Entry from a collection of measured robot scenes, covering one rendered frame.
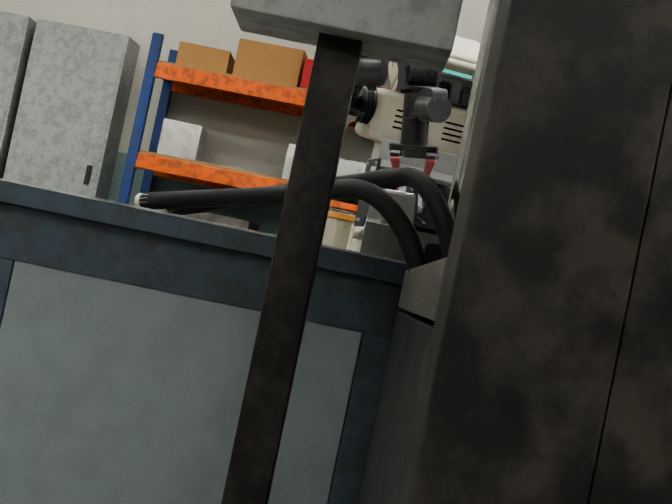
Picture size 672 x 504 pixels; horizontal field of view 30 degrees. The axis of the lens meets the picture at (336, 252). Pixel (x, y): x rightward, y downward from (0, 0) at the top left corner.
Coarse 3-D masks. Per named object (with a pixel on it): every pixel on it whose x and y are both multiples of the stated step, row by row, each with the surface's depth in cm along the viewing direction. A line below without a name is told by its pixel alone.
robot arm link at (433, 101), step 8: (400, 64) 261; (400, 72) 261; (408, 72) 259; (440, 72) 262; (400, 80) 261; (440, 80) 262; (400, 88) 261; (408, 88) 259; (416, 88) 258; (424, 88) 256; (432, 88) 254; (440, 88) 256; (424, 96) 256; (432, 96) 253; (440, 96) 254; (416, 104) 257; (424, 104) 254; (432, 104) 253; (440, 104) 254; (448, 104) 255; (416, 112) 258; (424, 112) 254; (432, 112) 254; (440, 112) 254; (448, 112) 255; (424, 120) 258; (432, 120) 254; (440, 120) 255
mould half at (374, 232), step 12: (396, 192) 230; (408, 204) 229; (372, 216) 229; (408, 216) 229; (372, 228) 217; (384, 228) 217; (372, 240) 217; (384, 240) 217; (396, 240) 217; (420, 240) 217; (432, 240) 217; (372, 252) 217; (384, 252) 217; (396, 252) 217
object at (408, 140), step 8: (408, 120) 261; (408, 128) 261; (416, 128) 261; (424, 128) 261; (408, 136) 261; (416, 136) 261; (424, 136) 262; (392, 144) 261; (400, 144) 262; (408, 144) 261; (416, 144) 261; (424, 144) 262; (432, 152) 261
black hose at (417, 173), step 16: (352, 176) 201; (368, 176) 198; (384, 176) 195; (400, 176) 191; (416, 176) 187; (432, 192) 184; (432, 208) 183; (448, 208) 183; (448, 224) 182; (448, 240) 181
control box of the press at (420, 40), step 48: (240, 0) 165; (288, 0) 165; (336, 0) 165; (384, 0) 165; (432, 0) 165; (336, 48) 170; (384, 48) 172; (432, 48) 165; (336, 96) 169; (336, 144) 169; (288, 192) 169; (288, 240) 169; (288, 288) 169; (288, 336) 169; (288, 384) 168; (240, 432) 168; (240, 480) 168
